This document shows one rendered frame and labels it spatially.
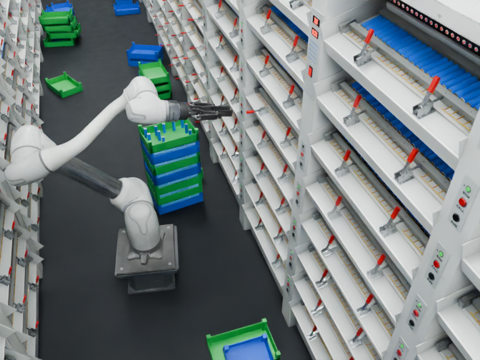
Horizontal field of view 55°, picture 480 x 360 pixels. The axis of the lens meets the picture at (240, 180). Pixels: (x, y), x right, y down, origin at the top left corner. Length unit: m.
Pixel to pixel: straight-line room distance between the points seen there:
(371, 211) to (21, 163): 1.38
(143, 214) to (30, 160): 0.58
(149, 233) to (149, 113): 0.66
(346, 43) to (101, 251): 1.95
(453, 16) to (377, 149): 0.45
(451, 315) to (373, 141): 0.48
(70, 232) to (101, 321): 0.70
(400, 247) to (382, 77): 0.44
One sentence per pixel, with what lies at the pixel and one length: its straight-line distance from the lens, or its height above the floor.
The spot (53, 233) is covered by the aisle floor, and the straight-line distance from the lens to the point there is 3.04.
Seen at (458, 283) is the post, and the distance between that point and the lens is 1.16.
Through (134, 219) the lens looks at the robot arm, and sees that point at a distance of 2.27.
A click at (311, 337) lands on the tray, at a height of 0.20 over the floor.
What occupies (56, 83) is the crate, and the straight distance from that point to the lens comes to 4.65.
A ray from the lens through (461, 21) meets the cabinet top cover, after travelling 0.96.
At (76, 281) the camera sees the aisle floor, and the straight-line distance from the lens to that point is 2.73.
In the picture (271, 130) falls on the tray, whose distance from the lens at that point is 2.01.
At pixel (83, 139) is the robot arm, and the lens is 2.01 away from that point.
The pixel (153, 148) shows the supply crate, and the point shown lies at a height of 0.51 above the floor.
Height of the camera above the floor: 2.04
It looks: 40 degrees down
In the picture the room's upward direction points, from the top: straight up
